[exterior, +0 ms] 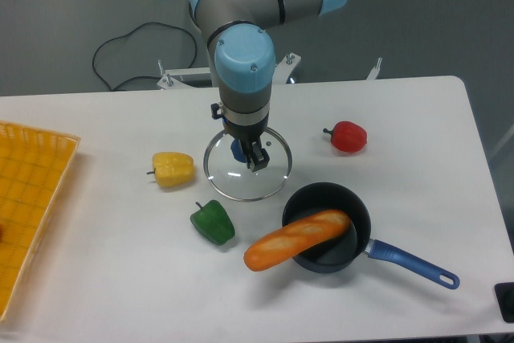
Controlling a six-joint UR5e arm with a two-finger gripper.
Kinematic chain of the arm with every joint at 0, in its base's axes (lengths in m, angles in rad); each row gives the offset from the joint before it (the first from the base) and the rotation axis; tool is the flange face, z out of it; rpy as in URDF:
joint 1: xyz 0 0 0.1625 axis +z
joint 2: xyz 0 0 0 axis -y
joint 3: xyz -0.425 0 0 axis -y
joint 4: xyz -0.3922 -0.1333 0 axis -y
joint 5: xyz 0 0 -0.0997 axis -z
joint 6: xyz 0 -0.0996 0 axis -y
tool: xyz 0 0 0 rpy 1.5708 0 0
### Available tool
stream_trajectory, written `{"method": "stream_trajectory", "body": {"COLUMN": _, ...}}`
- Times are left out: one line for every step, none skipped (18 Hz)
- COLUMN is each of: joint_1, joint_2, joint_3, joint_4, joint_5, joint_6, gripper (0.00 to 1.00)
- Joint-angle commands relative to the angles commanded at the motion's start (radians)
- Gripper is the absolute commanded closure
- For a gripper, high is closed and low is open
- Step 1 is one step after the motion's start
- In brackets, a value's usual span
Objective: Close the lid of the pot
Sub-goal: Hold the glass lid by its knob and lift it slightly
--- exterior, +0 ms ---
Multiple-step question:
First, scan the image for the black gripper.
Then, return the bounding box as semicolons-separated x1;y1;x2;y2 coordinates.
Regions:
210;102;268;172

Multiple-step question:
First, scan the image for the glass pot lid blue knob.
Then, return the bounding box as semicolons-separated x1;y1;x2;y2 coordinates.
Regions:
202;126;293;202

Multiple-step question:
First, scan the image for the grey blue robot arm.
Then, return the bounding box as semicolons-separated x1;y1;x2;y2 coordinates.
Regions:
189;0;348;172

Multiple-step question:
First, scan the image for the green toy bell pepper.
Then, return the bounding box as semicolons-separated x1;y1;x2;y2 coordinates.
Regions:
190;200;235;246

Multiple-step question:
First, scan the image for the yellow toy bell pepper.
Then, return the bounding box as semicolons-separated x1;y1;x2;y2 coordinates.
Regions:
148;152;195;189

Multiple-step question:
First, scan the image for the red toy bell pepper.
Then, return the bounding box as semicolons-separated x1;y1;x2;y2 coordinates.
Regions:
323;121;368;153

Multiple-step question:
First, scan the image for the orange toy baguette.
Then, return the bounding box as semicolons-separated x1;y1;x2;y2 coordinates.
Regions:
243;210;351;272

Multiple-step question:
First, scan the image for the yellow plastic basket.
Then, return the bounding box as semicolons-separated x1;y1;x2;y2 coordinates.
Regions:
1;121;80;321

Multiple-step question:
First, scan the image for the black device at table edge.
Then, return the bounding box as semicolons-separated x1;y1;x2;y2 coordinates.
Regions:
494;282;514;324

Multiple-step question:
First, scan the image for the dark pot blue handle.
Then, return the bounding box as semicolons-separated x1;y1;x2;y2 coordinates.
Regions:
282;182;460;290

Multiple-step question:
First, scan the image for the black cable on floor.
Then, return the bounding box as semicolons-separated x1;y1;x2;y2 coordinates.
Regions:
92;22;198;92

